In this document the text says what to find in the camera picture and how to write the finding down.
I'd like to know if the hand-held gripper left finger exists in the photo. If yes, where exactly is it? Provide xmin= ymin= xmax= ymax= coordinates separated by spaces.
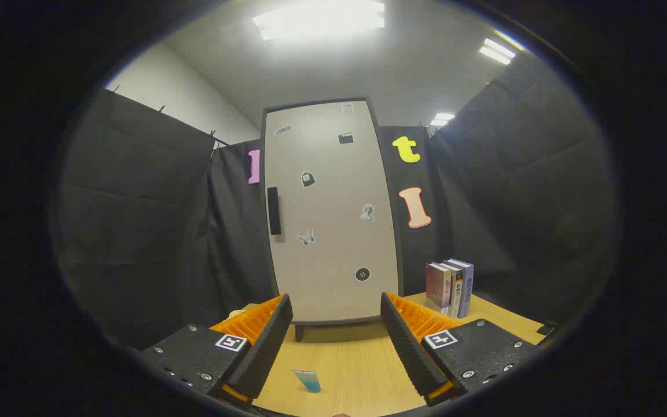
xmin=137 ymin=292 xmax=295 ymax=409

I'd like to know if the beige cabinet door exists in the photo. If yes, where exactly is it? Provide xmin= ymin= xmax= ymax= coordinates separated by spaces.
xmin=265 ymin=101 xmax=399 ymax=324

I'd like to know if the black backdrop cloth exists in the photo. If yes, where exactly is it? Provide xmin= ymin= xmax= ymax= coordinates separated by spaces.
xmin=58 ymin=52 xmax=618 ymax=351

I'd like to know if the white and blue tube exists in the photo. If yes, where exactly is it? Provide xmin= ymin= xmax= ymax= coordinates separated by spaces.
xmin=292 ymin=370 xmax=321 ymax=393

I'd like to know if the black door handle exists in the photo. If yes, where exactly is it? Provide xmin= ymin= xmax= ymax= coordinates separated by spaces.
xmin=267 ymin=187 xmax=282 ymax=235

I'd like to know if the white book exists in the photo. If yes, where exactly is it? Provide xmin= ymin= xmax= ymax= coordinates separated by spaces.
xmin=442 ymin=262 xmax=463 ymax=318

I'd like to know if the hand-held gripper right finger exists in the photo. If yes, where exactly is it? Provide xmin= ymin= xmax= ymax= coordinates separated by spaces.
xmin=380 ymin=291 xmax=540 ymax=408

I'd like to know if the dark grey cabinet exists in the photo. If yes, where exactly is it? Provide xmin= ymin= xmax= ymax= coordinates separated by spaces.
xmin=260 ymin=97 xmax=405 ymax=342

